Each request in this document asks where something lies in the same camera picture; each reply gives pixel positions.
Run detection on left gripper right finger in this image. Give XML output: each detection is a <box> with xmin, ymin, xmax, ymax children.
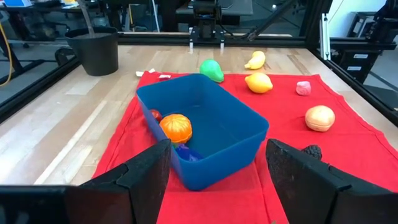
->
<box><xmin>266</xmin><ymin>139</ymin><xmax>398</xmax><ymax>224</ymax></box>

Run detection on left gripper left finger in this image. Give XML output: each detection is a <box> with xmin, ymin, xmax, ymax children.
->
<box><xmin>0</xmin><ymin>139</ymin><xmax>172</xmax><ymax>224</ymax></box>

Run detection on purple toy eggplant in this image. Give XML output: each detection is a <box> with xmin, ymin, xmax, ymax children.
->
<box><xmin>175</xmin><ymin>143</ymin><xmax>205</xmax><ymax>162</ymax></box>

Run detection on orange toy tangerine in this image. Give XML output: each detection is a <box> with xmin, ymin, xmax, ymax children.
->
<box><xmin>159</xmin><ymin>113</ymin><xmax>193</xmax><ymax>144</ymax></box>

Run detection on small red toy cherry tomato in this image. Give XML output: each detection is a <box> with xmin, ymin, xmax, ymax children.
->
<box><xmin>150</xmin><ymin>108</ymin><xmax>163</xmax><ymax>124</ymax></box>

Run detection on pink textured toy fruit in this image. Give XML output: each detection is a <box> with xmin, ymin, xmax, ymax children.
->
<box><xmin>295</xmin><ymin>80</ymin><xmax>312</xmax><ymax>96</ymax></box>

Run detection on yellow toy lemon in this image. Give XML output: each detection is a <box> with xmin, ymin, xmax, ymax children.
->
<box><xmin>244</xmin><ymin>72</ymin><xmax>274</xmax><ymax>95</ymax></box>

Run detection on yellow toy banana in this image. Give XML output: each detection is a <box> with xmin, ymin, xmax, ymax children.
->
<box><xmin>244</xmin><ymin>50</ymin><xmax>266</xmax><ymax>70</ymax></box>

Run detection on green toy pear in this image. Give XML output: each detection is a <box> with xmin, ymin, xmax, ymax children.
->
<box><xmin>199</xmin><ymin>58</ymin><xmax>224</xmax><ymax>84</ymax></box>

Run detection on blue plastic tupperware container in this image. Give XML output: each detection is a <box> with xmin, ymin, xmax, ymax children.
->
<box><xmin>136</xmin><ymin>73</ymin><xmax>270</xmax><ymax>191</ymax></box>

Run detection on black toy blackberry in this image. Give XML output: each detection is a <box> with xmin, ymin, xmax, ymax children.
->
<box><xmin>301</xmin><ymin>144</ymin><xmax>323</xmax><ymax>161</ymax></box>

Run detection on beige toy potato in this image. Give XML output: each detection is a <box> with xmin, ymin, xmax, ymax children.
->
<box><xmin>304</xmin><ymin>105</ymin><xmax>336</xmax><ymax>133</ymax></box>

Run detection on red cloth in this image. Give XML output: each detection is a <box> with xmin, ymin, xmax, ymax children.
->
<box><xmin>91</xmin><ymin>71</ymin><xmax>398</xmax><ymax>224</ymax></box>

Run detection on black box white labels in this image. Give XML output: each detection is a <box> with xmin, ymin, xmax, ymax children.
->
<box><xmin>336</xmin><ymin>49</ymin><xmax>374</xmax><ymax>84</ymax></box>

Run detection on black plant pot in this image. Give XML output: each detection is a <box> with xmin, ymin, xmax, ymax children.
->
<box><xmin>64</xmin><ymin>26</ymin><xmax>119</xmax><ymax>77</ymax></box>

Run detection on light blue box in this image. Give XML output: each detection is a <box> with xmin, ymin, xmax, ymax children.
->
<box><xmin>2</xmin><ymin>0</ymin><xmax>32</xmax><ymax>7</ymax></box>

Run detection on black aluminium table frame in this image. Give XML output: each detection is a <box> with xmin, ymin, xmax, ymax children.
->
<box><xmin>0</xmin><ymin>29</ymin><xmax>398</xmax><ymax>125</ymax></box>

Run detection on silver aluminium bracket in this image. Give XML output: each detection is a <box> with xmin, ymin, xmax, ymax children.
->
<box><xmin>320</xmin><ymin>14</ymin><xmax>331</xmax><ymax>62</ymax></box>

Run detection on yellow cable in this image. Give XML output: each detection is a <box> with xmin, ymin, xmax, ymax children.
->
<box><xmin>0</xmin><ymin>21</ymin><xmax>13</xmax><ymax>88</ymax></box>

